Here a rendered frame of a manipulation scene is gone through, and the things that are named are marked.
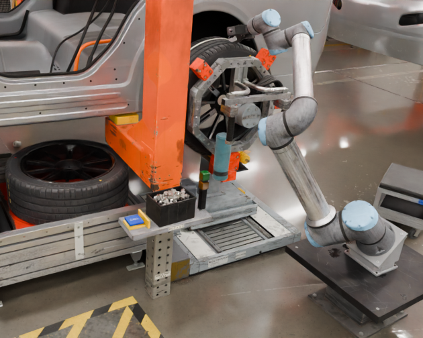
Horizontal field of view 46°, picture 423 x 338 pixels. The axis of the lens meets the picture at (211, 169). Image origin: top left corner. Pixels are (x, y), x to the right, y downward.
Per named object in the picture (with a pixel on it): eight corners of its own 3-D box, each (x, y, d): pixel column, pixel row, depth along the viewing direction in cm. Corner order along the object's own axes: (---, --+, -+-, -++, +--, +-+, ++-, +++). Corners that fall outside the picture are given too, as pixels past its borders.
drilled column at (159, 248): (161, 283, 267) (165, 216, 249) (170, 294, 260) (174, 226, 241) (144, 288, 262) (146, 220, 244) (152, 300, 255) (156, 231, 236)
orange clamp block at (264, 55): (259, 67, 281) (268, 53, 281) (268, 70, 275) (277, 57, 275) (252, 60, 277) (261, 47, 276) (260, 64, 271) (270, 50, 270)
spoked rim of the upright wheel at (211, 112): (191, 36, 278) (156, 118, 288) (213, 45, 261) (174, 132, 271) (254, 66, 310) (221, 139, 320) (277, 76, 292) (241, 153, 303)
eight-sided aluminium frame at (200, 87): (262, 142, 306) (274, 54, 282) (268, 146, 301) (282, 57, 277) (184, 155, 278) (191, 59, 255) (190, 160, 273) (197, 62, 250)
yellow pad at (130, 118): (129, 115, 299) (129, 107, 297) (139, 123, 289) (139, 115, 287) (107, 117, 292) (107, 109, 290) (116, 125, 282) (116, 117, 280)
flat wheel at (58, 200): (84, 163, 328) (83, 129, 317) (152, 202, 290) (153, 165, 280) (-14, 194, 282) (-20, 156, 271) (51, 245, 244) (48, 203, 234)
